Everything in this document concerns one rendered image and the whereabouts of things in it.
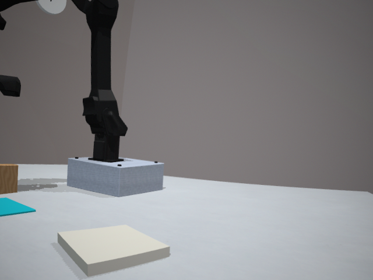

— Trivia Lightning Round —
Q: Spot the wooden plank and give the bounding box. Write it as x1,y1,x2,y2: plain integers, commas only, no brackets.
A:
0,164,19,194

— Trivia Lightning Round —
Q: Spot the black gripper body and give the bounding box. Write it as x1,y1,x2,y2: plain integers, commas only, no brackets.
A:
0,75,21,97

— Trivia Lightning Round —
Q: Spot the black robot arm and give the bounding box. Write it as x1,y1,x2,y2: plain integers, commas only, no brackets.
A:
72,0,128,163

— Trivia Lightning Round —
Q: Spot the cream flat square slab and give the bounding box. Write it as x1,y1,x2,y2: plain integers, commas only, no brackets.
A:
57,225,170,277

